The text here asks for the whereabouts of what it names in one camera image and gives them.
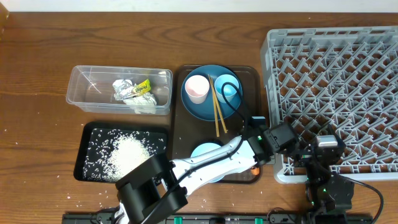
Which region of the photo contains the orange carrot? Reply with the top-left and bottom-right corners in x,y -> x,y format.
251,167 -> 260,175

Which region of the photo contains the light blue cup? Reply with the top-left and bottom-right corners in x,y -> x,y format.
214,74 -> 239,103

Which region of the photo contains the light blue bowl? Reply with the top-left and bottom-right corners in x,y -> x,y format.
190,142 -> 224,183

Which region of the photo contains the pink cup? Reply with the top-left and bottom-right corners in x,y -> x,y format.
185,75 -> 210,104

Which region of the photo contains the white napkin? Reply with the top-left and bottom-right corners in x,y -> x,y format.
123,93 -> 157,114

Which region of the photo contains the green snack wrapper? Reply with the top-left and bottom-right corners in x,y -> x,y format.
132,79 -> 151,96

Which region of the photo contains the aluminium foil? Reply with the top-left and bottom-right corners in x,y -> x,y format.
112,79 -> 134,101

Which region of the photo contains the white rice pile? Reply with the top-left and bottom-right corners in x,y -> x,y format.
82,128 -> 167,183

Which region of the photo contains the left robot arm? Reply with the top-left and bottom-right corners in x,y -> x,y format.
115,123 -> 299,223

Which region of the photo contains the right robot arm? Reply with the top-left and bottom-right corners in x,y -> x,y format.
292,126 -> 354,223

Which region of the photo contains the grey dishwasher rack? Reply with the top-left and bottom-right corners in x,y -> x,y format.
261,26 -> 397,181

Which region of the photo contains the black waste tray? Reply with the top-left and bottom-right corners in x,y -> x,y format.
73,121 -> 168,182

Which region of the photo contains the right wooden chopstick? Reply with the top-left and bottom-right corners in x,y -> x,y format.
213,84 -> 228,134

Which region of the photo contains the wooden chopstick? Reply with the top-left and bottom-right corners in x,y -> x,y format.
213,84 -> 228,134
208,75 -> 220,137

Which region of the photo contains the left wooden chopstick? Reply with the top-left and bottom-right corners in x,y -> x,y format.
208,75 -> 220,137

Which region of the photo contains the dark blue plate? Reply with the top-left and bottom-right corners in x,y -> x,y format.
181,65 -> 243,121

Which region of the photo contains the brown serving tray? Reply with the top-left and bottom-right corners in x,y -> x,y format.
168,65 -> 262,184

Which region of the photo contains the clear plastic bin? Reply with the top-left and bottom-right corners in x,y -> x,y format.
67,65 -> 173,115

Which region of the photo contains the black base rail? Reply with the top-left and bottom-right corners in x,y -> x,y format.
61,212 -> 374,224

